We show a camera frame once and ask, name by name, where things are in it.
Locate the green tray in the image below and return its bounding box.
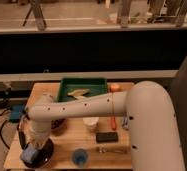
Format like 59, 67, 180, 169
57, 78, 108, 102

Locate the blue grey toy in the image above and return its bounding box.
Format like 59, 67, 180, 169
122, 117, 129, 131

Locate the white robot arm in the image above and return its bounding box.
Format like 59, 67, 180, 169
28, 81, 186, 171

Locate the white cup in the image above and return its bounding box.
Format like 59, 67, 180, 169
83, 117, 99, 131

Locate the wooden table board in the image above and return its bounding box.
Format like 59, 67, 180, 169
4, 83, 132, 170

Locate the orange carrot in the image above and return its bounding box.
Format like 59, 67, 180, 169
110, 117, 117, 130

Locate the orange fruit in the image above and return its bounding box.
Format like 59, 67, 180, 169
110, 83, 121, 92

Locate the blue cup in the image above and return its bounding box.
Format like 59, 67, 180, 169
72, 149, 88, 167

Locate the blue sponge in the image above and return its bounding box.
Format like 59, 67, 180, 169
20, 147, 38, 163

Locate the blue box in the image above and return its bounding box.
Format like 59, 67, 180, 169
9, 105, 24, 123

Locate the purple bowl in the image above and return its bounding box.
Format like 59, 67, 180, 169
22, 139, 54, 169

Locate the black cable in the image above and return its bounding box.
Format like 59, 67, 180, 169
0, 89, 12, 150

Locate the dark red bowl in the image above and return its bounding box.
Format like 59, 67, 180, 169
51, 119, 65, 131

